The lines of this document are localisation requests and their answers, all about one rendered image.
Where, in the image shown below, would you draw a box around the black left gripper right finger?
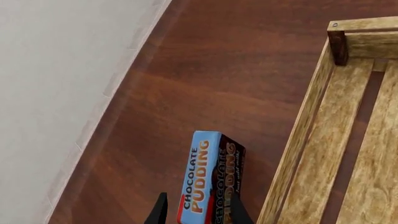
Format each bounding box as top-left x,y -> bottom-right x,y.
228,194 -> 257,224

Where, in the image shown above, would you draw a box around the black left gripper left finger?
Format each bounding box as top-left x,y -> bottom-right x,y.
144,192 -> 169,224

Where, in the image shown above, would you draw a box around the chocolate pudding box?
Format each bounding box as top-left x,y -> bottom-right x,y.
176,130 -> 248,224

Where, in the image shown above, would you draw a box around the wooden slat tray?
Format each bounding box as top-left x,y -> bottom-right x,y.
256,16 -> 398,224

